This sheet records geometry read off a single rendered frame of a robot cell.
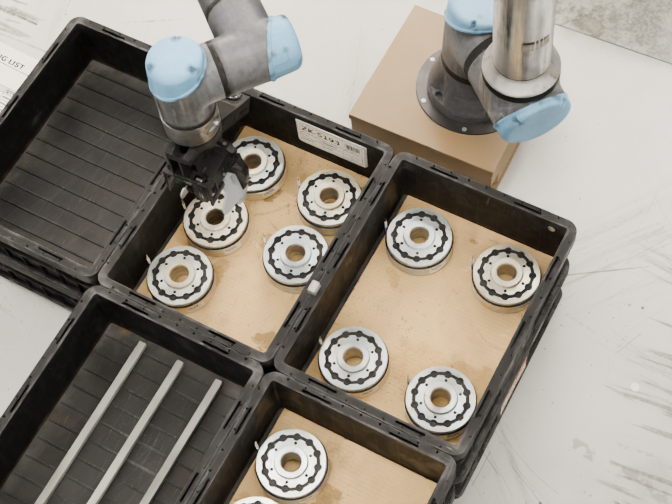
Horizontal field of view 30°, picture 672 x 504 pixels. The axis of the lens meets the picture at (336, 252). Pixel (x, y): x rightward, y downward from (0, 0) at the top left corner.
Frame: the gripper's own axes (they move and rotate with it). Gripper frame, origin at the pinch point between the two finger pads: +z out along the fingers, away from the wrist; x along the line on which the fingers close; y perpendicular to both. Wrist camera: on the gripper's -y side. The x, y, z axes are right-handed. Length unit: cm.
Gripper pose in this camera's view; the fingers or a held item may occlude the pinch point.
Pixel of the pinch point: (222, 188)
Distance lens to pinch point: 186.1
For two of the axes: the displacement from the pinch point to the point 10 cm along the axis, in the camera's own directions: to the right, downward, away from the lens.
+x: 9.1, 3.3, -2.4
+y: -4.1, 8.2, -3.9
